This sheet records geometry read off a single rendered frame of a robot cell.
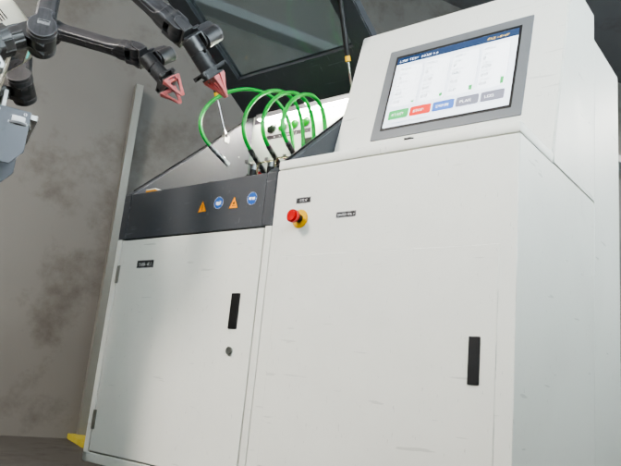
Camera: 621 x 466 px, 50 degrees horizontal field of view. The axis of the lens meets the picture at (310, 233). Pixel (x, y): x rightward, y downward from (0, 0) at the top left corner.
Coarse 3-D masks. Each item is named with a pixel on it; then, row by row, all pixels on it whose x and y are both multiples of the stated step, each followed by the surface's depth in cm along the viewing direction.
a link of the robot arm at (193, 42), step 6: (192, 36) 199; (198, 36) 200; (204, 36) 202; (186, 42) 198; (192, 42) 198; (198, 42) 199; (204, 42) 203; (186, 48) 200; (192, 48) 199; (198, 48) 199; (204, 48) 200; (192, 54) 200
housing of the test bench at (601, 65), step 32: (608, 64) 213; (608, 96) 210; (608, 128) 207; (608, 160) 205; (608, 192) 202; (608, 224) 200; (608, 256) 197; (608, 288) 195; (608, 320) 192; (608, 352) 190; (608, 384) 188; (608, 416) 186; (608, 448) 184
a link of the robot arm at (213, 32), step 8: (176, 16) 198; (184, 24) 198; (200, 24) 203; (208, 24) 204; (184, 32) 198; (192, 32) 202; (208, 32) 202; (216, 32) 203; (208, 40) 202; (216, 40) 204; (208, 48) 204
